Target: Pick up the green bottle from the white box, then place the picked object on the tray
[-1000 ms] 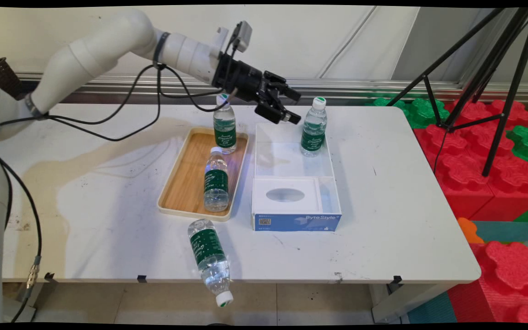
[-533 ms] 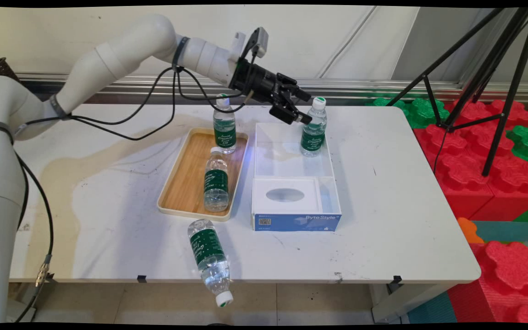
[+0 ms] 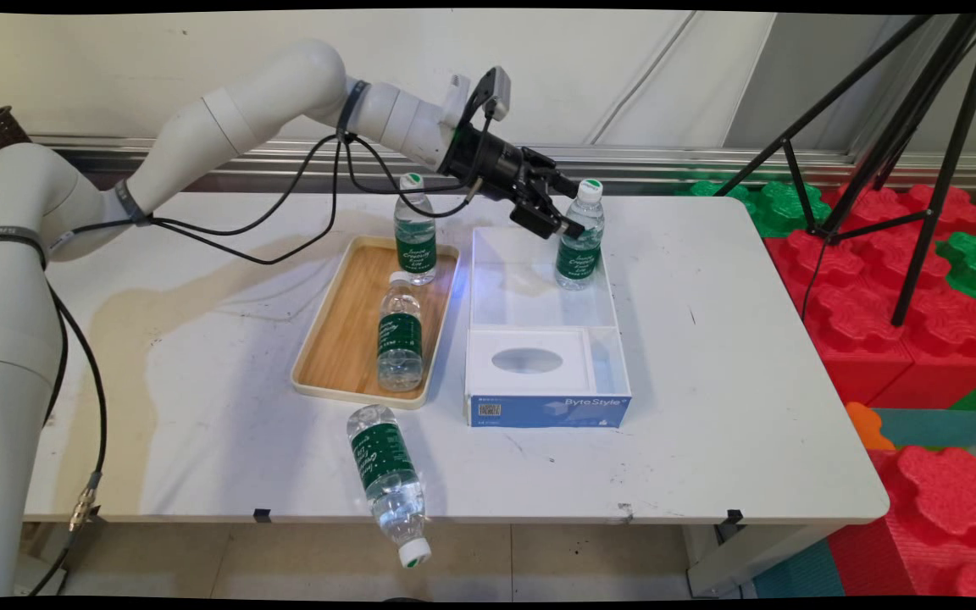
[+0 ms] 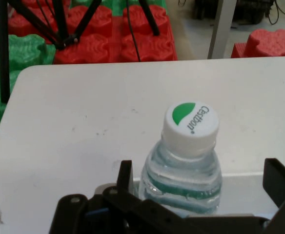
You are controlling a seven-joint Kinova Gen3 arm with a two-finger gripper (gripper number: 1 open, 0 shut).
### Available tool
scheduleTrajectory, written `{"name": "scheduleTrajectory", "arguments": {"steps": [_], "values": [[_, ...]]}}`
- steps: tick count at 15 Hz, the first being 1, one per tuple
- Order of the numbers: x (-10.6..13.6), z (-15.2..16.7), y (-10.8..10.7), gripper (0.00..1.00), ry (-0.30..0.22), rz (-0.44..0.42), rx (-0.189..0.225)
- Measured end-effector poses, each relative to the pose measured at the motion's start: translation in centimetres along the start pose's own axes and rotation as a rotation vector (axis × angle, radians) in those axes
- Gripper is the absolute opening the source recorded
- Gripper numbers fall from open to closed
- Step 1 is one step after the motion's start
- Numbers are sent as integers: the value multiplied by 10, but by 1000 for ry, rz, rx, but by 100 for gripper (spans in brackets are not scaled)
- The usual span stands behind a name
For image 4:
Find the black tripod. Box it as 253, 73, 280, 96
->
0, 0, 161, 103

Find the green foam block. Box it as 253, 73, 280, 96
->
0, 34, 57, 156
69, 0, 123, 9

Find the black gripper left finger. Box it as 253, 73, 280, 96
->
49, 160, 189, 234

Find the white post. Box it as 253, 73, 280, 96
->
207, 0, 240, 59

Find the large red foam block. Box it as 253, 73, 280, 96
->
7, 0, 179, 65

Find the black background equipment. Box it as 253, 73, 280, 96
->
176, 0, 285, 25

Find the clear water bottle green label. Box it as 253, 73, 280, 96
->
138, 101, 223, 217

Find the thin black tripod cable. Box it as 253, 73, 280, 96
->
125, 0, 141, 62

